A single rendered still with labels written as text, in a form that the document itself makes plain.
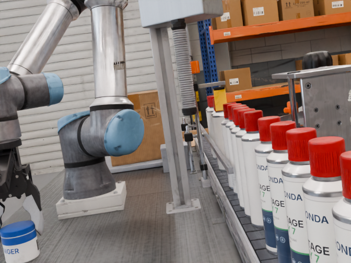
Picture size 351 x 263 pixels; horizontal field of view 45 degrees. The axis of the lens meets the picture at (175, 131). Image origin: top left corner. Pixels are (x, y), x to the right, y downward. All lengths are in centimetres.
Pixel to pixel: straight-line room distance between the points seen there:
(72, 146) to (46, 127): 437
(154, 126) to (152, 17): 75
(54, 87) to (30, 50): 18
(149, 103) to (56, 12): 61
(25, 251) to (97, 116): 36
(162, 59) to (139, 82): 432
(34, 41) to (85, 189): 41
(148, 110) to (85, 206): 61
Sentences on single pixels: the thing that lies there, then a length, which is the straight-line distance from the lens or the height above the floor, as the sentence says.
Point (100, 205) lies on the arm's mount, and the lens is 117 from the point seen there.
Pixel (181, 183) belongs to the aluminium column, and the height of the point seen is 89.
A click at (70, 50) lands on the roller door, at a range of 546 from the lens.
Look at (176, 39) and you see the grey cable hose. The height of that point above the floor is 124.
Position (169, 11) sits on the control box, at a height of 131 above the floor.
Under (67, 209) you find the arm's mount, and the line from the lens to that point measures 118.
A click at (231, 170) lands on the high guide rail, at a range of 89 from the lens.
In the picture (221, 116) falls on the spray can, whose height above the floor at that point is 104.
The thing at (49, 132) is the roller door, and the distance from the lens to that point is 554.
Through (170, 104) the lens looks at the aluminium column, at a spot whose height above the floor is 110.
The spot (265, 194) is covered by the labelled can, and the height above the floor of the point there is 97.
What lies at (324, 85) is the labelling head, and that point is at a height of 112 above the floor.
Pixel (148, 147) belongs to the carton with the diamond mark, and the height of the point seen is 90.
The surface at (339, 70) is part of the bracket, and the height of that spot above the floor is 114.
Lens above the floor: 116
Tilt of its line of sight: 7 degrees down
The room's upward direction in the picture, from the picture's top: 8 degrees counter-clockwise
